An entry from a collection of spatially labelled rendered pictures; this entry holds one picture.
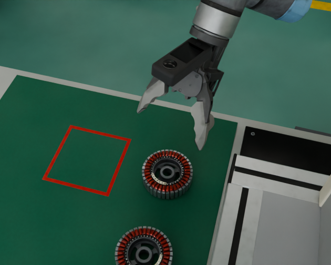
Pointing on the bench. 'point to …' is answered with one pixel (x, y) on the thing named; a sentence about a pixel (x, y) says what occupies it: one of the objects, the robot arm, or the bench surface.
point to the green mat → (94, 177)
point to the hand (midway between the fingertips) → (165, 132)
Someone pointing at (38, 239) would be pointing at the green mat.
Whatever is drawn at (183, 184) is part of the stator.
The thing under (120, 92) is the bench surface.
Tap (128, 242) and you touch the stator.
